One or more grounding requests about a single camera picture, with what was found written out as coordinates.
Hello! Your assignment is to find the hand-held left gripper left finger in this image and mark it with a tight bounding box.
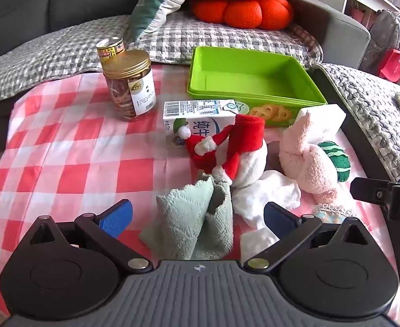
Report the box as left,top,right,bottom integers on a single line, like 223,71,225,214
29,199,154,275

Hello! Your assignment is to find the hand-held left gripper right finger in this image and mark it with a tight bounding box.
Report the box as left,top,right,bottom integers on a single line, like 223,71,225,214
243,202,369,270

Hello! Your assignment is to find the white cloth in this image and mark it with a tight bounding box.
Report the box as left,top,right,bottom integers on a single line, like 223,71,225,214
232,169,302,262

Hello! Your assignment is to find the green watermelon plush toy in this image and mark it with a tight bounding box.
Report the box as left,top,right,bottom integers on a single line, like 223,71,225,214
317,141,351,182

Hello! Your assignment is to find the green fleece cloth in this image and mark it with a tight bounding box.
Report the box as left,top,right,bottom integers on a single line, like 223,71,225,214
139,174,234,261

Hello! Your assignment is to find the santa plush toy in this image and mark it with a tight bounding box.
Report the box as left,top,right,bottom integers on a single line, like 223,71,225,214
178,114,269,189

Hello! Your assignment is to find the pink plush toy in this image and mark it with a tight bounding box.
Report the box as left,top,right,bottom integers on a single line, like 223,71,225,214
278,109,340,205

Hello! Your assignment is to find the grey quilted blanket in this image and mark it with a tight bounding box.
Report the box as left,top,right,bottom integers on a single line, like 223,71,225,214
317,63,400,181

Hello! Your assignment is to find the pink checked tablecloth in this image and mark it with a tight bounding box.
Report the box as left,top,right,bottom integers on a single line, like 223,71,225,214
0,63,400,317

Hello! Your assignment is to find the white sponge block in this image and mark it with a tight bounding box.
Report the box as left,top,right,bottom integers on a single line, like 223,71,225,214
295,105,347,140

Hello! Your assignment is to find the red bag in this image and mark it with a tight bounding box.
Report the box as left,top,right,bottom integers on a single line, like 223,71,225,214
377,48,400,83

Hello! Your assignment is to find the clear jar gold lid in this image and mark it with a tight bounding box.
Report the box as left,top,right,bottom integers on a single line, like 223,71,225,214
103,50,157,122

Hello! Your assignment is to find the white milk carton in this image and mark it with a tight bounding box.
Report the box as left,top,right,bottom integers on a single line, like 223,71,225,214
162,99,237,150

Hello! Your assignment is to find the grey backpack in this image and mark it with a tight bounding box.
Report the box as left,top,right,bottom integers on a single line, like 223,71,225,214
360,10,400,75

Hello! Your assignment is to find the metal can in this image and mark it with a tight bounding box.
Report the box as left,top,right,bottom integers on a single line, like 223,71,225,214
96,37,125,72

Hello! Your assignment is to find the grey checked blanket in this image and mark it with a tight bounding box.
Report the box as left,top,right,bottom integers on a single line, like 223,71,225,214
0,10,323,106

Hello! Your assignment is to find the orange pumpkin cushion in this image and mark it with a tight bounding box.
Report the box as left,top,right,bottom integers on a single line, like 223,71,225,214
186,0,296,31

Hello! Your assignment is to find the green and white pillow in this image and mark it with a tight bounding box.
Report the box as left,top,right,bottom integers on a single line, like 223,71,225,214
124,0,204,46

